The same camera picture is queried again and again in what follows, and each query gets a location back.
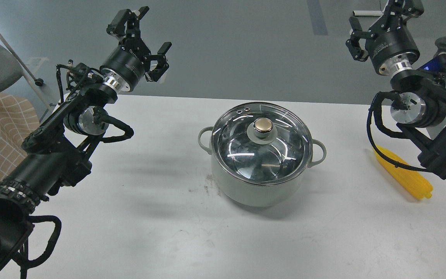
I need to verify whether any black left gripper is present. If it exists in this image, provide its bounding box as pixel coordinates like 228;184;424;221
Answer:
99;6;172;92

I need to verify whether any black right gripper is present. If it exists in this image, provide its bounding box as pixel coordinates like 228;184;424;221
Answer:
345;0;425;75

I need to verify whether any glass pot lid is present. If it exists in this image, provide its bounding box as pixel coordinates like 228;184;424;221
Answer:
210;102;313;185

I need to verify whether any yellow corn cob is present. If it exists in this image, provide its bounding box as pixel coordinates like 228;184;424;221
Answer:
372;148;433;201

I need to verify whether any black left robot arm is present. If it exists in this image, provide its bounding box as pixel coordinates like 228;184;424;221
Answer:
0;6;172;279

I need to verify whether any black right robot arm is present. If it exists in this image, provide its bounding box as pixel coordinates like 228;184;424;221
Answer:
345;0;446;189

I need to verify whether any pale green cooking pot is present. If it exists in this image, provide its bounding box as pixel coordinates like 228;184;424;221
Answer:
198;102;327;207

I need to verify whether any white stand base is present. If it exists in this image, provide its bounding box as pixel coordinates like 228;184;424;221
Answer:
352;10;383;17

